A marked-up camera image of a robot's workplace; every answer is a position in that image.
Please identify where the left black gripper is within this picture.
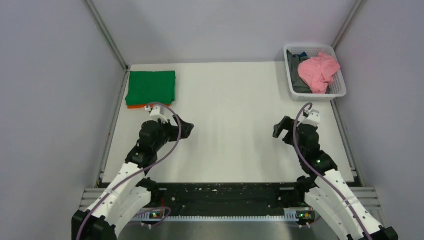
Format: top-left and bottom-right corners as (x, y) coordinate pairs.
(153, 114), (194, 152)

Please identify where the pink t shirt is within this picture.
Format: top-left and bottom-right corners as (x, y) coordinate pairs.
(297, 52), (341, 94)

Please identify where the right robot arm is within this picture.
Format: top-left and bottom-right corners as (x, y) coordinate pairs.
(273, 113), (399, 240)

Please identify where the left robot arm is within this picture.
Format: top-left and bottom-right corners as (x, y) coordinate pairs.
(71, 115), (195, 240)

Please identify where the grey t shirt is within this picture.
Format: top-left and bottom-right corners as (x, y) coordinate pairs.
(287, 51), (330, 94)

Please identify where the folded orange t shirt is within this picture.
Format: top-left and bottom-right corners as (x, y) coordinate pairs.
(127, 103), (171, 110)

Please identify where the folded green t shirt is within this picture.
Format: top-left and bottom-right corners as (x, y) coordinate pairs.
(125, 71), (177, 108)

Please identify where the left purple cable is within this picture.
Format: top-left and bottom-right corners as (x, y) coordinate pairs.
(75, 101), (183, 240)

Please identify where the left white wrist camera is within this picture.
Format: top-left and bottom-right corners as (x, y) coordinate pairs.
(144, 104), (168, 123)

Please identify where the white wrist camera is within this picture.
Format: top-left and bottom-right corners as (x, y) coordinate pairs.
(301, 109), (321, 127)
(144, 104), (168, 123)

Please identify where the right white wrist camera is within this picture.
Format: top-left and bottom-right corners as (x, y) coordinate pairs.
(301, 109), (321, 127)

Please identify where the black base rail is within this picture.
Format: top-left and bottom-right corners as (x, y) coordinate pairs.
(146, 183), (318, 220)

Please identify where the white slotted cable duct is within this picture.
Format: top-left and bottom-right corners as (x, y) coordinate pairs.
(130, 208), (315, 223)

